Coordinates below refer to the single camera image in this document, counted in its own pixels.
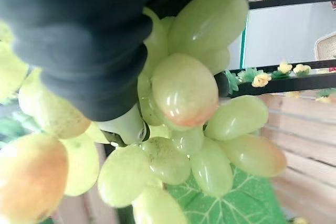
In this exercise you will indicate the yellow artificial flower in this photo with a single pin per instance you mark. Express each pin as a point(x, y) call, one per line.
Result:
point(284, 68)
point(302, 69)
point(261, 80)

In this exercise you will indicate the green fabric leaf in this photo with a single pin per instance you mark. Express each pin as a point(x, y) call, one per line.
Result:
point(244, 203)

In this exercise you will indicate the light wooden crate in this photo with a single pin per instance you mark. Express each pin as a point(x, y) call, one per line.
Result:
point(307, 142)

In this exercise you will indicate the green garland leaves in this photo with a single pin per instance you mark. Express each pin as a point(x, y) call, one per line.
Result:
point(248, 74)

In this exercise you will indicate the woven wicker basket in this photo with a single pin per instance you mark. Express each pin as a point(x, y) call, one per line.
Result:
point(326, 47)

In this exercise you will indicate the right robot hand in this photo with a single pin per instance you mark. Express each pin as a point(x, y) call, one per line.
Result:
point(78, 24)

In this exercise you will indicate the green grape bunch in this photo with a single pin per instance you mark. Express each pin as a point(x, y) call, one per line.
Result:
point(183, 90)

